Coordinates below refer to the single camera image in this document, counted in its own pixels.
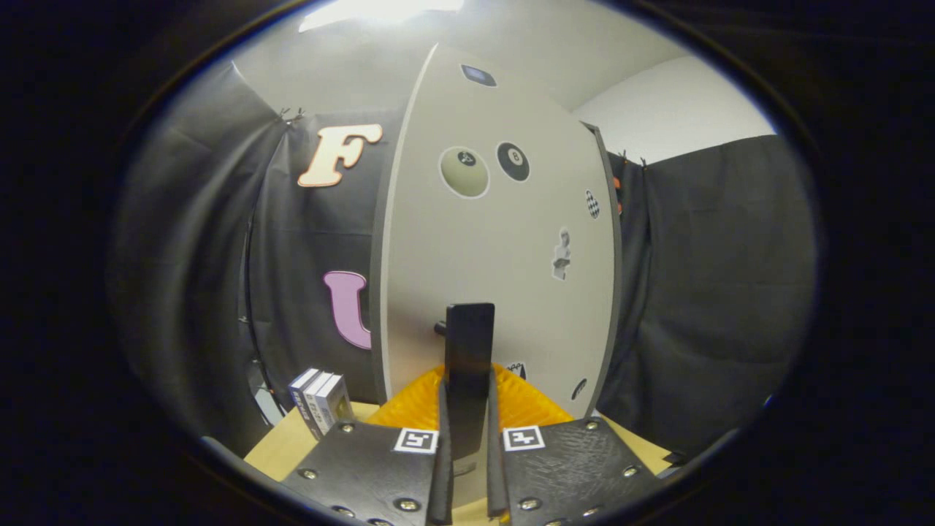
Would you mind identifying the ceiling light panel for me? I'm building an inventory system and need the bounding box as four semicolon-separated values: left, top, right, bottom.
299;0;465;32

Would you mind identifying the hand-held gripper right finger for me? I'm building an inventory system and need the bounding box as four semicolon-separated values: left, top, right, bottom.
486;364;665;526

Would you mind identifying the black backdrop cloth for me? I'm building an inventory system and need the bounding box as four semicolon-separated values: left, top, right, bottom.
110;62;815;457

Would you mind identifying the dark blue book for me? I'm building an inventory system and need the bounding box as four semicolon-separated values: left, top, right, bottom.
289;367;319;438

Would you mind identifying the white spine book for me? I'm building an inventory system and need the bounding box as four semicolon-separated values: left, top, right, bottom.
302;370;334;439

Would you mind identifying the white cabinet door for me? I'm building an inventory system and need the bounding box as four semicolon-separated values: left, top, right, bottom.
369;42;623;512

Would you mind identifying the black door handle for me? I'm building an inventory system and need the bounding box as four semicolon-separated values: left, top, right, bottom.
435;303;496;461

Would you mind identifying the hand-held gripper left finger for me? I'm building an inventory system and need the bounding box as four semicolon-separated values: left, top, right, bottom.
281;365;455;526

